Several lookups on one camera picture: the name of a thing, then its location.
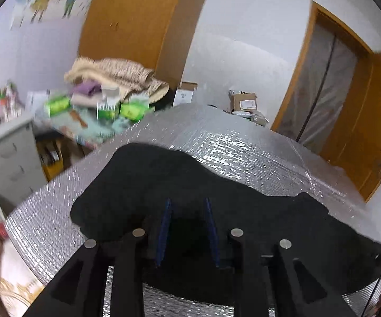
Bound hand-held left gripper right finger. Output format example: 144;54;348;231
205;198;358;317

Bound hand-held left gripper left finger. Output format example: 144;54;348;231
22;198;173;317

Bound black garment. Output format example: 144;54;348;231
70;143;381;299

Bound side table with patterned top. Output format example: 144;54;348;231
34;106;135;149

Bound yellow storage box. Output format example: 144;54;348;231
40;139;72;182

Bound green tissue pack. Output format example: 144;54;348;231
44;93;72;117
120;94;155;121

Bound black cloth pile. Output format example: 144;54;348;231
151;91;174;109

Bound green white medicine box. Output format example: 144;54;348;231
96;101;122;121

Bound brown cardboard box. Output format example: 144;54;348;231
230;91;259;113

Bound white cardboard box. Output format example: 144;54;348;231
172;82;198;107

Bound wooden comb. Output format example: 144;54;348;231
68;112;88;129

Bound beige folded cloth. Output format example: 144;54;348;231
71;92;100;106

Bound patterned bed sheet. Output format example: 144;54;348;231
0;188;46;317

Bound beige floral blanket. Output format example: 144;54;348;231
64;56;170;103

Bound purple cloth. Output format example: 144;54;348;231
72;81;102;95

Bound grey drawer cabinet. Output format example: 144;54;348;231
0;112;51;212

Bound wooden door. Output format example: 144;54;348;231
319;51;381;202

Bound white plastic packet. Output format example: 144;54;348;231
27;91;51;116

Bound clear plastic door curtain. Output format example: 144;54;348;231
278;23;358;154

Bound wooden wardrobe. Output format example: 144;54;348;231
78;0;216;101

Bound wooden door frame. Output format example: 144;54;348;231
271;0;376;139

